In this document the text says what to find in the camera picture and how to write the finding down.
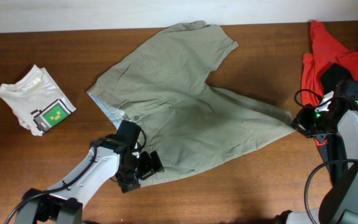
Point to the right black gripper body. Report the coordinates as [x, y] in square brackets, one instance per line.
[305, 123]

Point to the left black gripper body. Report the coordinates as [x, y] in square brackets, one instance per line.
[142, 166]

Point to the khaki shorts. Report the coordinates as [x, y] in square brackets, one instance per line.
[193, 127]

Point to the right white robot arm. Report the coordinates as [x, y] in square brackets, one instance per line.
[340, 204]

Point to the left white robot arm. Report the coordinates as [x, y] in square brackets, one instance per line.
[108, 158]

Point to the red garment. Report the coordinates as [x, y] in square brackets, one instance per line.
[326, 51]

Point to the white folded graphic t-shirt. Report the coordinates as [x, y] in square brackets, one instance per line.
[37, 101]

